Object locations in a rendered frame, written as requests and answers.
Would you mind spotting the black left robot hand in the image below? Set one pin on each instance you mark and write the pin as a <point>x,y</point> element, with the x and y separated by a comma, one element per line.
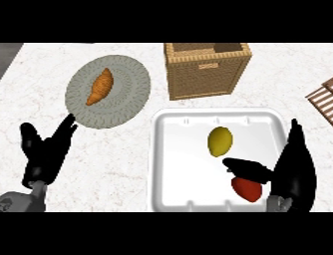
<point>45,156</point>

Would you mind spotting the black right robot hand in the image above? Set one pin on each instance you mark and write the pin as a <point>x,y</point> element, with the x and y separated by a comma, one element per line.
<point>295,172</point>

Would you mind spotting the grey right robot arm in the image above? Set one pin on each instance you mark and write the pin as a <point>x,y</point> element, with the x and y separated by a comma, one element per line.
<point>278,203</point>

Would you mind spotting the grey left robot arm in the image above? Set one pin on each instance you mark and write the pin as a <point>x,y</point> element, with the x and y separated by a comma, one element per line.
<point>20,201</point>

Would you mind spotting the yellow lemon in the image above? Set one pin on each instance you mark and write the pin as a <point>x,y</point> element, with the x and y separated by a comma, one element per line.
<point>219,141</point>

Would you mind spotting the white plastic tray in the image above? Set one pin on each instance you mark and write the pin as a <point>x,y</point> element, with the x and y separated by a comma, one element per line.
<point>188,166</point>

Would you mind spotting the red fruit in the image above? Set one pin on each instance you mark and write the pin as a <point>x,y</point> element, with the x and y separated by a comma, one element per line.
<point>247,191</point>

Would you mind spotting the orange croissant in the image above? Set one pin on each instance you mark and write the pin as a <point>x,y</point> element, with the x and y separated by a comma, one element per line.
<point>101,87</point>

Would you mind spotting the grey round plate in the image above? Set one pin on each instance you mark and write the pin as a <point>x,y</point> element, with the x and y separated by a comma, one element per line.
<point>125,96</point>

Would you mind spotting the brown wicker basket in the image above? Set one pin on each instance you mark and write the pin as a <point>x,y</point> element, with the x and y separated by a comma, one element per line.
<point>206,73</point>

